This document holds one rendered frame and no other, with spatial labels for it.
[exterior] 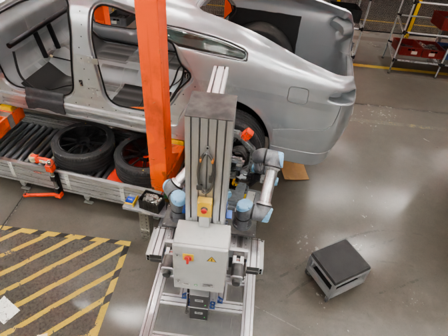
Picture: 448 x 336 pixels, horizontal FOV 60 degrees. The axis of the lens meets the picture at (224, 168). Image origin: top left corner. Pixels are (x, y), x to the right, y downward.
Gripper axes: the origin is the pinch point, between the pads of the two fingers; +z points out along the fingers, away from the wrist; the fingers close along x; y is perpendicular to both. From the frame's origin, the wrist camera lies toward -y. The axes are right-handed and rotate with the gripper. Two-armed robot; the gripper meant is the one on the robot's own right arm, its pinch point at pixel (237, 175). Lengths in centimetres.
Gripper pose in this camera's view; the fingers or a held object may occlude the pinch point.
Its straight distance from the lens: 340.0
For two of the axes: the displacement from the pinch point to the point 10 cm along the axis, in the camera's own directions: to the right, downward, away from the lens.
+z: -9.7, -2.0, 1.4
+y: 0.6, -7.4, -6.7
